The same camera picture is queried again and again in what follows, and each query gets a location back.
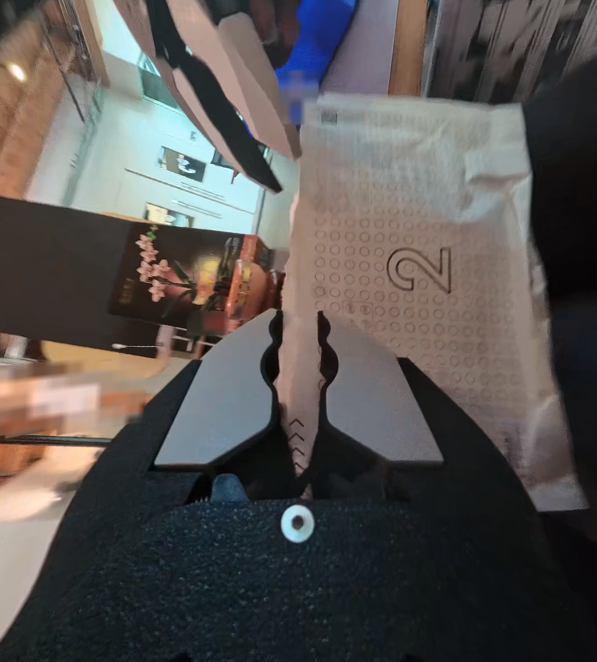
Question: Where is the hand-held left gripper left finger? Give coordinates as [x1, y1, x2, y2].
[152, 309, 286, 471]

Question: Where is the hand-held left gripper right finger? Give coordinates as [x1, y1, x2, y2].
[315, 310, 445, 464]

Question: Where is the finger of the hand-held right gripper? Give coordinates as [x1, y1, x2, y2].
[113, 0, 285, 194]
[165, 0, 303, 162]

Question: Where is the white paper bag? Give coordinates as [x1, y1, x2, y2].
[278, 93, 589, 513]

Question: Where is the blue plastic bin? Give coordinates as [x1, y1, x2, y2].
[272, 0, 364, 125]

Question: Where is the black orchid print box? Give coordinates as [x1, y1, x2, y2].
[0, 194, 278, 352]

